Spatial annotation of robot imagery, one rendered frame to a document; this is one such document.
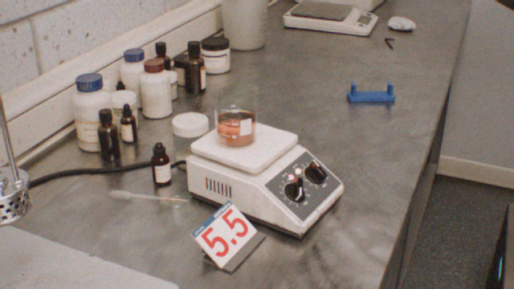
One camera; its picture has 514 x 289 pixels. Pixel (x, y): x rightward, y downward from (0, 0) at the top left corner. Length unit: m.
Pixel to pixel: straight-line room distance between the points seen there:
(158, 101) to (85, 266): 0.45
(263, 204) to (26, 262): 0.33
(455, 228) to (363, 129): 1.14
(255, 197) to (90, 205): 0.26
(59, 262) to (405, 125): 0.69
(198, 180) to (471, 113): 1.66
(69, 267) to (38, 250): 0.06
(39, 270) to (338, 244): 0.40
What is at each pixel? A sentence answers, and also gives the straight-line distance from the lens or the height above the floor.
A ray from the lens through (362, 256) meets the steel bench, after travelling 0.77.
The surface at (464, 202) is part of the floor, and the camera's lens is 2.32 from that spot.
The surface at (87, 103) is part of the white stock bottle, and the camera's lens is 0.99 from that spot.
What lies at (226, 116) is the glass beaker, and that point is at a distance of 0.79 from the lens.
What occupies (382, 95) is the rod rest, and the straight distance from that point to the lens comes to 1.22.
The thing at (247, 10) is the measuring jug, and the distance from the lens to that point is 1.43.
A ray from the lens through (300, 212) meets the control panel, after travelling 0.78.
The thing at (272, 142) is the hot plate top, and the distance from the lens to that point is 0.83.
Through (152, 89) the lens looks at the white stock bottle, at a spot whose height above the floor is 0.81.
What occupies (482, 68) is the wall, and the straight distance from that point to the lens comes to 2.29.
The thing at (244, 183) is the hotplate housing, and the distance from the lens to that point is 0.78.
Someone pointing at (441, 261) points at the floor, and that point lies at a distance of 2.00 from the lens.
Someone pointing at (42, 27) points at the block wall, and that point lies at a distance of 1.08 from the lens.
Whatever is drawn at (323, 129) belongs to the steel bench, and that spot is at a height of 0.75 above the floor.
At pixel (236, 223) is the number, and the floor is 0.77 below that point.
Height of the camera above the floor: 1.23
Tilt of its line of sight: 28 degrees down
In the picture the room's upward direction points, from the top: straight up
